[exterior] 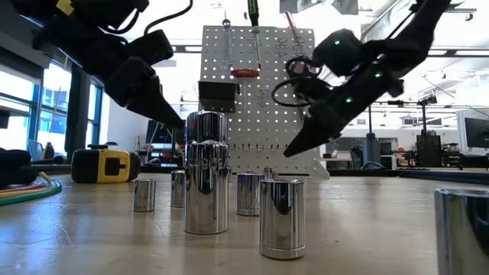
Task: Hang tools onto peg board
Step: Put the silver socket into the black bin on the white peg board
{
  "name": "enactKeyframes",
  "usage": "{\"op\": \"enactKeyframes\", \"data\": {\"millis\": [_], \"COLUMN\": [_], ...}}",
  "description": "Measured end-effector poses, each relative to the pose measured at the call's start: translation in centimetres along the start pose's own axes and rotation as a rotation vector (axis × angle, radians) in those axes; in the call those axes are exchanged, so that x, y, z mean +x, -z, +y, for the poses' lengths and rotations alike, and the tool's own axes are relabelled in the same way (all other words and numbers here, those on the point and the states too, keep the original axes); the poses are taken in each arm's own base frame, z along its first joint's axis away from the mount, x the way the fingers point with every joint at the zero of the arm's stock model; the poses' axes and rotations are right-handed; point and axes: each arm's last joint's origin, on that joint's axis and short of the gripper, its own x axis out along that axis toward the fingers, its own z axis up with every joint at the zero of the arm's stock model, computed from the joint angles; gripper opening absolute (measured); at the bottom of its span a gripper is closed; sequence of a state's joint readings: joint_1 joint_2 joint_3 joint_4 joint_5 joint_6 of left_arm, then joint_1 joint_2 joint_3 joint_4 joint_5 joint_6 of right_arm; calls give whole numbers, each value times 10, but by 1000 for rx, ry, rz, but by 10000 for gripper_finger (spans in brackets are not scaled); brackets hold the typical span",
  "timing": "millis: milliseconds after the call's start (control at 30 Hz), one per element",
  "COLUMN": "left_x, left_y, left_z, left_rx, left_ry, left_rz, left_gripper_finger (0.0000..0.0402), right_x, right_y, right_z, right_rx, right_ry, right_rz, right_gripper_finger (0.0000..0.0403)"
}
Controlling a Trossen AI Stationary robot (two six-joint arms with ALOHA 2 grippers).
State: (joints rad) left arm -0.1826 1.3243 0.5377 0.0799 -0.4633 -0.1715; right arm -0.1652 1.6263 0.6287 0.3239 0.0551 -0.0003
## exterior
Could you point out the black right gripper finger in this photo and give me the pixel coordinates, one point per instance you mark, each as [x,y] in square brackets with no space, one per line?
[309,137]

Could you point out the black structural column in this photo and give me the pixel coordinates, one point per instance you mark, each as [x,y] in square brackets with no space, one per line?
[77,114]

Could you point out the white perforated pegboard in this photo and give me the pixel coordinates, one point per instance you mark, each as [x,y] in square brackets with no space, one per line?
[267,133]

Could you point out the dark display screen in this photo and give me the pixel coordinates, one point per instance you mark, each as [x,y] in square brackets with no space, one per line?
[160,133]

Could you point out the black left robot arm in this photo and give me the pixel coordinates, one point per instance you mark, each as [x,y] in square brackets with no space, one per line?
[88,49]

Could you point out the black equipment rack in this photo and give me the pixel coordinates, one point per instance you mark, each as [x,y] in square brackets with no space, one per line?
[428,151]

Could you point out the black computer monitor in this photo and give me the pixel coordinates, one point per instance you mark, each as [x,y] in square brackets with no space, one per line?
[477,133]

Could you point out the black plastic bin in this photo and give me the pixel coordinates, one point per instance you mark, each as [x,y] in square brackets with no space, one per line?
[217,95]

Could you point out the black grey work glove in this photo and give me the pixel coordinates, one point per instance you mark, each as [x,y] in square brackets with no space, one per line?
[13,166]

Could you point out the black aluminium frame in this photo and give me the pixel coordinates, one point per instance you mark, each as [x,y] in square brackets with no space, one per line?
[439,175]

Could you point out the silver wrench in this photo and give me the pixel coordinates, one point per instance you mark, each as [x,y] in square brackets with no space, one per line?
[227,42]

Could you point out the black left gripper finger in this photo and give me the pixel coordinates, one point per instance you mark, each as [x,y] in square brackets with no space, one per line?
[156,105]

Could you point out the yellow tape measure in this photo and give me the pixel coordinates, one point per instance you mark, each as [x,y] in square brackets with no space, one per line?
[107,166]

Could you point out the green black screwdriver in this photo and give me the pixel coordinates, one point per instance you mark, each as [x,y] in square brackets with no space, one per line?
[253,11]

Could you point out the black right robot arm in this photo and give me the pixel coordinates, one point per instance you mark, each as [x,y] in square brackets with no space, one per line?
[416,30]

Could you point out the black pole stand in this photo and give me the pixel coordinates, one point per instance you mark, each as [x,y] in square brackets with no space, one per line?
[371,145]

